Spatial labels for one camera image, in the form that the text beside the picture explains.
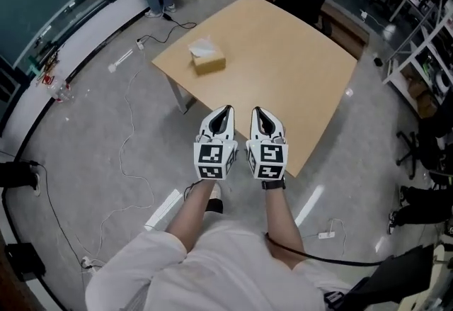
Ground brown cardboard tissue box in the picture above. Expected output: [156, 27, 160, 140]
[187, 35, 227, 76]

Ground person's black trousers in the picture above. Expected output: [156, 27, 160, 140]
[205, 198, 224, 214]

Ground long white cable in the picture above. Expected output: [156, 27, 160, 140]
[98, 68, 156, 257]

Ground person's right forearm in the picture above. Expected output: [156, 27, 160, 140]
[263, 187, 306, 270]

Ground person's left forearm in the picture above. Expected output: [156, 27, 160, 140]
[166, 180, 216, 254]

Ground black worn pack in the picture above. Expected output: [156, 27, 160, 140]
[348, 244, 436, 311]

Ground white tissue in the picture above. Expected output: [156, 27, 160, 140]
[188, 38, 217, 57]

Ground black wristwatch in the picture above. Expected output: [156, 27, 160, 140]
[261, 178, 286, 191]

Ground white shelf rack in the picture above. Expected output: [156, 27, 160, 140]
[382, 0, 453, 115]

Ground clear plastic bottle red label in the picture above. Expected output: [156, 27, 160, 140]
[45, 77, 74, 103]

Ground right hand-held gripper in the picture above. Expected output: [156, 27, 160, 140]
[246, 106, 291, 181]

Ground pile of small tools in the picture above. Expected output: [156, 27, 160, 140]
[28, 43, 63, 86]

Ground thin black floor cable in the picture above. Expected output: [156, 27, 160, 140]
[28, 159, 86, 266]

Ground large wooden table white legs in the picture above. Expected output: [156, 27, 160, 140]
[151, 0, 359, 179]

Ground thick black cable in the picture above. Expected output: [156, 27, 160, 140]
[265, 231, 390, 266]

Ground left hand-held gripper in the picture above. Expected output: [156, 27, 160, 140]
[193, 104, 239, 182]

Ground person's white shirt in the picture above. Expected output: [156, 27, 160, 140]
[84, 220, 351, 311]

